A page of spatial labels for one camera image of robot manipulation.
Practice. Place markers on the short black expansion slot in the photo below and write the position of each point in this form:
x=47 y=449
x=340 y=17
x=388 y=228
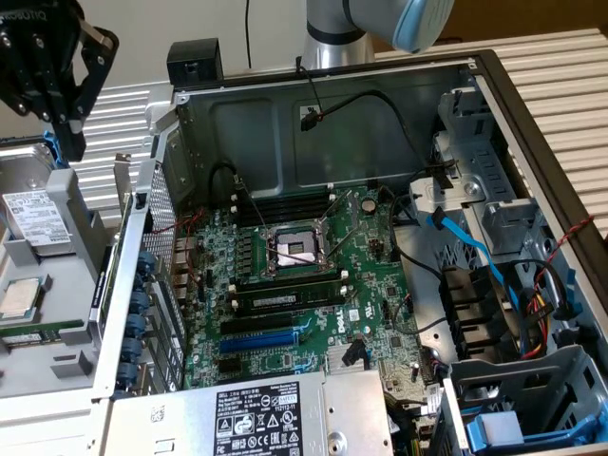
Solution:
x=230 y=365

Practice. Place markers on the grey parts rack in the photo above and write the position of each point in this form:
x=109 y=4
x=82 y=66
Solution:
x=62 y=342

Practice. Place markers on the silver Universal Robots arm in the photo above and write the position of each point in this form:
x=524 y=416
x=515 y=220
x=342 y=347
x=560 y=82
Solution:
x=332 y=43

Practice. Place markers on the grey disk bay cage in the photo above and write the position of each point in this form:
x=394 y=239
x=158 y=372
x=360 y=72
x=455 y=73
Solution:
x=560 y=380

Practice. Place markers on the CPU socket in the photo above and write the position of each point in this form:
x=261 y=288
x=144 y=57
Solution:
x=294 y=249

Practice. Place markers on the green Dell motherboard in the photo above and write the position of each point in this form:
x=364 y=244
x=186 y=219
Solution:
x=361 y=285

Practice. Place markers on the blue expansion slot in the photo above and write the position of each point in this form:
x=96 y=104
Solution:
x=259 y=341

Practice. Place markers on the thin metal locking lever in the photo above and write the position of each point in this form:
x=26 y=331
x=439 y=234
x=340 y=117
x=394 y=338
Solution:
x=347 y=240
x=252 y=202

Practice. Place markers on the long black expansion slot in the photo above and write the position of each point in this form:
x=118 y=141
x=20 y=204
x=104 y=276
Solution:
x=256 y=324

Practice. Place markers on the open grey PC case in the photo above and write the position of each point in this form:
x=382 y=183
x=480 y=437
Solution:
x=256 y=138

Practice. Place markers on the loose CPU silver lid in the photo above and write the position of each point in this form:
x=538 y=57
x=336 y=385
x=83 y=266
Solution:
x=19 y=299

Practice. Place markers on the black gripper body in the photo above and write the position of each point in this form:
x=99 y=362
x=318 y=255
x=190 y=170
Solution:
x=38 y=43

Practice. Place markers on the blue disk tray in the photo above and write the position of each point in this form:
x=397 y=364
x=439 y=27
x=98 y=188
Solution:
x=570 y=427

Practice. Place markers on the black box bracket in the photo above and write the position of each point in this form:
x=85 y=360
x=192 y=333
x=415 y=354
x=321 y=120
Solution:
x=195 y=57

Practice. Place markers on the blue hard disk caddy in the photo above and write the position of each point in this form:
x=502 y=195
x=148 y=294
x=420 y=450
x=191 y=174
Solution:
x=53 y=154

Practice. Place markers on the round coin battery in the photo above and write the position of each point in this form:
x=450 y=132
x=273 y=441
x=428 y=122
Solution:
x=369 y=204

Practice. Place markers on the silver power supply with label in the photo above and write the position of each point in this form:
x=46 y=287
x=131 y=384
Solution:
x=190 y=418

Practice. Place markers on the silver hard disk with label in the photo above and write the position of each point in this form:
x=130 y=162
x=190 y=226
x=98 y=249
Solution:
x=24 y=166

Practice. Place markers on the loose green RAM stick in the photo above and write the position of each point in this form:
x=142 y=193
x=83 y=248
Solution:
x=28 y=336

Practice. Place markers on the black empty RAM slot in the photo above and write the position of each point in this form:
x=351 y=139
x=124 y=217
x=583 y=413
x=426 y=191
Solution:
x=290 y=283
x=285 y=211
x=285 y=197

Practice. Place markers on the installed RAM stick with label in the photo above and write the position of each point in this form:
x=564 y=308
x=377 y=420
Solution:
x=285 y=299

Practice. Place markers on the silver metal disk bay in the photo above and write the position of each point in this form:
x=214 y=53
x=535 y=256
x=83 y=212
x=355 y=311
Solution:
x=475 y=157

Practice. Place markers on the silver chipset heatsink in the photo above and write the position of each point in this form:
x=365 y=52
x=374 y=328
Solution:
x=335 y=358

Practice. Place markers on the blue card retainer latch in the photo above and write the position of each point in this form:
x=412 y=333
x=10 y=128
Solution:
x=142 y=304

